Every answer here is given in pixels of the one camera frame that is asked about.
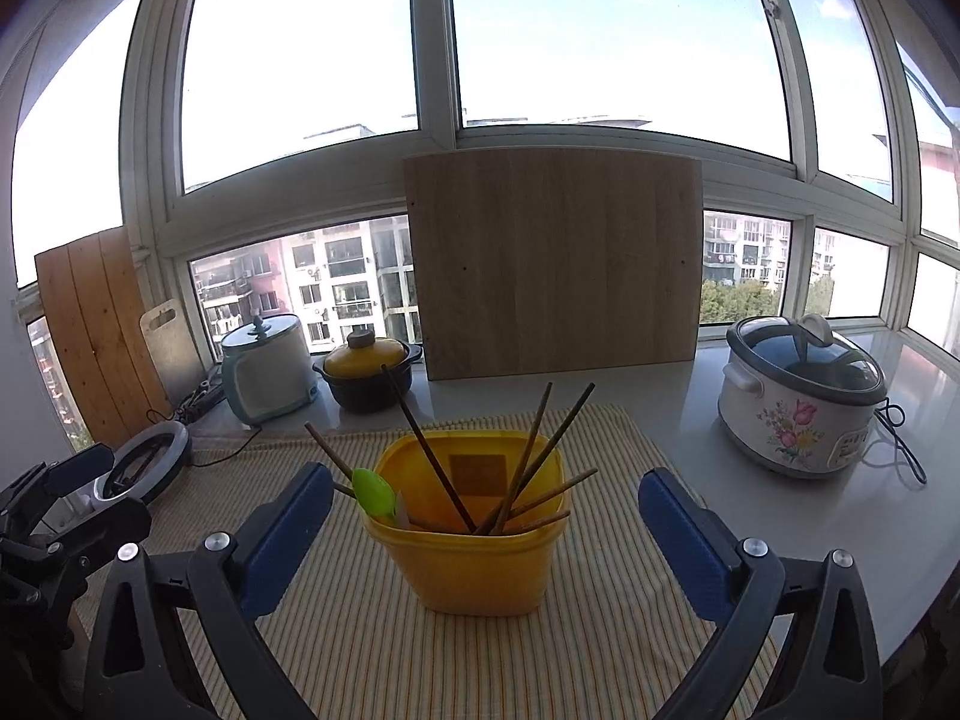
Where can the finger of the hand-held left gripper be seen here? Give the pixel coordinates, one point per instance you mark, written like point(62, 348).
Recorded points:
point(97, 540)
point(79, 469)

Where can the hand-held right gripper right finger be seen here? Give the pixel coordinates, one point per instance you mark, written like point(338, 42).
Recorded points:
point(686, 540)

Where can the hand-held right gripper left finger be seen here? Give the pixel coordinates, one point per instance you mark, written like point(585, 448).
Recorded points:
point(289, 532)

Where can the dark brown chopstick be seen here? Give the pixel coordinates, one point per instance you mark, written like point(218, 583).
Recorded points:
point(345, 490)

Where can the brown wooden chopstick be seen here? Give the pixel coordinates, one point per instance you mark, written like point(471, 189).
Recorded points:
point(536, 427)
point(570, 416)
point(570, 484)
point(326, 448)

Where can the green plastic spoon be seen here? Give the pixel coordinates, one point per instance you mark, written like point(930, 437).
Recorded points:
point(373, 493)

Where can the clear plastic spoon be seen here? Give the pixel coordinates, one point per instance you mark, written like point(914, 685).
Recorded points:
point(403, 514)

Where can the black chopstick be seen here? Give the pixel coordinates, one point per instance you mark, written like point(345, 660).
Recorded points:
point(424, 442)

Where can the yellow plastic container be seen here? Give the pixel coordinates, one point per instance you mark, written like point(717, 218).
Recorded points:
point(480, 577)

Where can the orange wooden plank board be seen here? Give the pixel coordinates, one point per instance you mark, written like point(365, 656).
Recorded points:
point(97, 330)

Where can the white cutting board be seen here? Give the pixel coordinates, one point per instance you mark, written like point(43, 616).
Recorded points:
point(174, 360)

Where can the blue white electric cooker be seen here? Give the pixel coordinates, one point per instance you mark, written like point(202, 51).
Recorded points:
point(270, 382)

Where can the floral white slow cooker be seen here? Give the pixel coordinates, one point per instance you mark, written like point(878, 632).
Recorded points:
point(787, 420)

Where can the black clay pot yellow lid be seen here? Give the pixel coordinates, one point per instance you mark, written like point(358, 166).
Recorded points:
point(367, 390)

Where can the striped cloth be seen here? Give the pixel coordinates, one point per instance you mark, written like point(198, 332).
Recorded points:
point(450, 660)

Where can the light wooden board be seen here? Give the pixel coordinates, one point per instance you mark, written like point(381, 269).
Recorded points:
point(555, 270)

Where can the white window frame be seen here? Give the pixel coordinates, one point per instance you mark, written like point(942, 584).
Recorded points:
point(437, 52)

